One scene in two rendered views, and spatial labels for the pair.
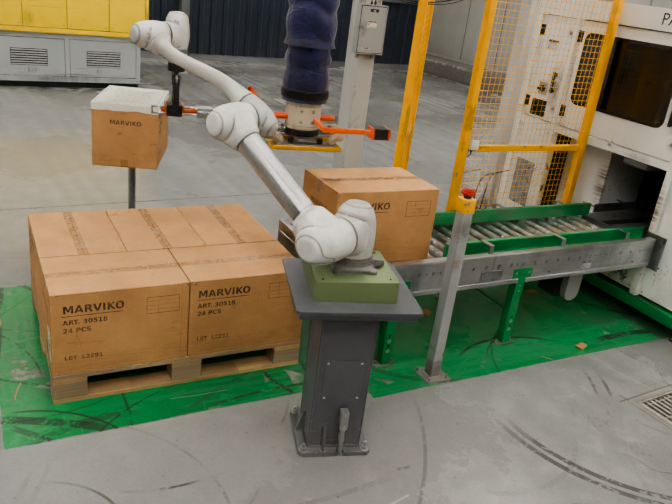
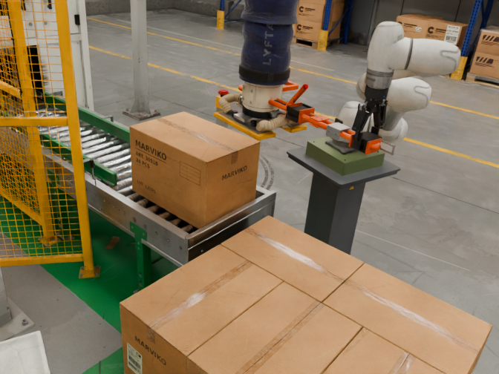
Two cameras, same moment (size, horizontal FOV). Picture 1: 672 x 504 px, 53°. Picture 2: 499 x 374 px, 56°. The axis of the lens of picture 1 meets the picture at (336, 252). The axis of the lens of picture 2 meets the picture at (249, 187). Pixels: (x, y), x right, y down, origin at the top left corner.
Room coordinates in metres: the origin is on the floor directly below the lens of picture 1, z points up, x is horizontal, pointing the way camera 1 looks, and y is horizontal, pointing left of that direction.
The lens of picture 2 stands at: (4.02, 2.14, 1.89)
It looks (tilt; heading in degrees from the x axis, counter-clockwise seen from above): 28 degrees down; 248
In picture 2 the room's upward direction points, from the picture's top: 5 degrees clockwise
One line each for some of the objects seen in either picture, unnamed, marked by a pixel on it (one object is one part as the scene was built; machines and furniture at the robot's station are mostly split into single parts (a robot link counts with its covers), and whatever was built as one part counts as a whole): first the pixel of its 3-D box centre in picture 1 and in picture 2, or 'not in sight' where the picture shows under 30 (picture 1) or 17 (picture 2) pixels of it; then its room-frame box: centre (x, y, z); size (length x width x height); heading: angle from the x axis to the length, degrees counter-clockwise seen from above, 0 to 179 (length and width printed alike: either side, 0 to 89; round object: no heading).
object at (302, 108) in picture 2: not in sight; (300, 113); (3.15, 0.48, 1.27); 0.10 x 0.08 x 0.06; 18
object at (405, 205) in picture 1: (366, 214); (193, 167); (3.44, -0.14, 0.75); 0.60 x 0.40 x 0.40; 119
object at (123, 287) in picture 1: (162, 275); (302, 349); (3.20, 0.89, 0.34); 1.20 x 1.00 x 0.40; 120
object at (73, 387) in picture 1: (161, 321); not in sight; (3.20, 0.89, 0.07); 1.20 x 1.00 x 0.14; 120
